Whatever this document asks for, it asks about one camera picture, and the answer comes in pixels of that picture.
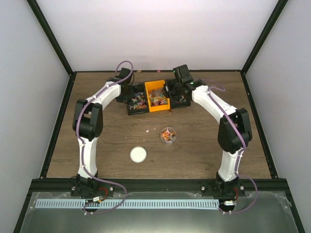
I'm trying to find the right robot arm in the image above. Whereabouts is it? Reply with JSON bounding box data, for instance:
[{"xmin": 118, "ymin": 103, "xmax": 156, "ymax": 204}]
[{"xmin": 164, "ymin": 65, "xmax": 252, "ymax": 196}]

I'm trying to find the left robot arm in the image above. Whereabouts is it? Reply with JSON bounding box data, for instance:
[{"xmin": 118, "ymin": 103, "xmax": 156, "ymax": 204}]
[{"xmin": 72, "ymin": 68, "xmax": 133, "ymax": 196}]

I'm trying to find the white round lid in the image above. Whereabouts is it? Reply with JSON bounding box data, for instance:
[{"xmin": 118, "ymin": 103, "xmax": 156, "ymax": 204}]
[{"xmin": 130, "ymin": 147, "xmax": 147, "ymax": 163}]

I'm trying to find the clear plastic cup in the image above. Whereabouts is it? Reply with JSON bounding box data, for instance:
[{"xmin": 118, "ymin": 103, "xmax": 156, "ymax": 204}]
[{"xmin": 160, "ymin": 127, "xmax": 177, "ymax": 146}]

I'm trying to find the orange candy bin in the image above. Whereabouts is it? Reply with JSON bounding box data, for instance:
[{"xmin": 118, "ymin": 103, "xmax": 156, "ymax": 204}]
[{"xmin": 144, "ymin": 80, "xmax": 171, "ymax": 112}]

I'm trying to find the light blue slotted rail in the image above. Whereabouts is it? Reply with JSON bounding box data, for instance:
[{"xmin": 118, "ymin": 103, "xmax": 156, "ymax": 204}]
[{"xmin": 35, "ymin": 199, "xmax": 219, "ymax": 210}]

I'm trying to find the black bin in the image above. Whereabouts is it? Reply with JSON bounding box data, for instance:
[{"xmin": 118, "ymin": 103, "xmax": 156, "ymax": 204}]
[
  {"xmin": 126, "ymin": 83, "xmax": 149, "ymax": 115},
  {"xmin": 170, "ymin": 94, "xmax": 191, "ymax": 109}
]

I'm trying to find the brown slotted scoop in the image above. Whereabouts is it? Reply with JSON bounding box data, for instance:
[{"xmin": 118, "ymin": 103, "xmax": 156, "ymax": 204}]
[{"xmin": 149, "ymin": 88, "xmax": 167, "ymax": 99}]

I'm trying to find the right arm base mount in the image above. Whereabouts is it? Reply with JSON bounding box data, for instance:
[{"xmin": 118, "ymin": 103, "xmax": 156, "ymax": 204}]
[{"xmin": 200, "ymin": 177, "xmax": 245, "ymax": 198}]

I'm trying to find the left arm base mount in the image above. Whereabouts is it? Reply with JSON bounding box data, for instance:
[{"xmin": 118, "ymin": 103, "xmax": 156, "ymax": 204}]
[{"xmin": 70, "ymin": 175, "xmax": 114, "ymax": 198}]

